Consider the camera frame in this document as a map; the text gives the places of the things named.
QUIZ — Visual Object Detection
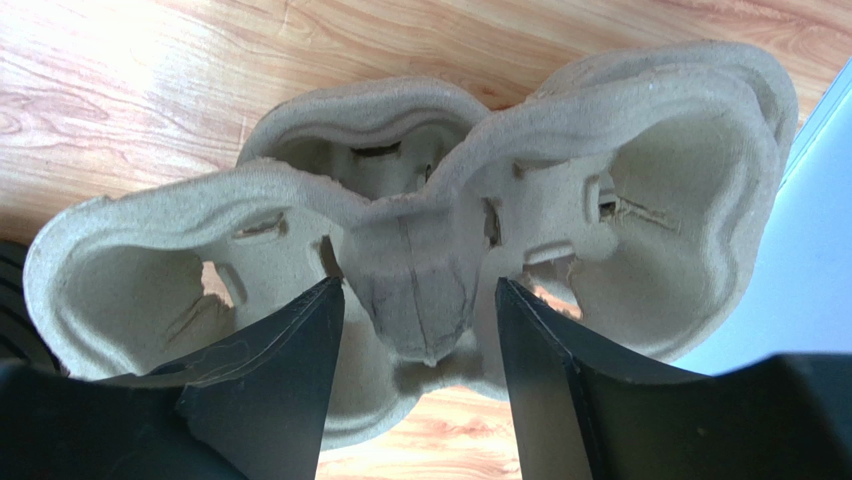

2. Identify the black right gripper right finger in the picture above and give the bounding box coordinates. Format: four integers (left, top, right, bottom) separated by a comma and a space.
495, 278, 851, 479

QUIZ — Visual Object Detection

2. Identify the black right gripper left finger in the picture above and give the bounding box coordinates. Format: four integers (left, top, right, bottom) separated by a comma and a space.
1, 278, 345, 479

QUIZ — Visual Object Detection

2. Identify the grey pulp cup carrier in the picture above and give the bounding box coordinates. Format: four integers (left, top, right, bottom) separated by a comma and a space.
23, 65, 786, 448

